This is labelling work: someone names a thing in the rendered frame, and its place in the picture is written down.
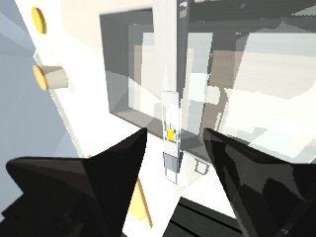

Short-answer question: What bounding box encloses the light wooden board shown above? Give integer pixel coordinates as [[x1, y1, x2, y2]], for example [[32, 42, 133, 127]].
[[128, 178, 153, 230]]

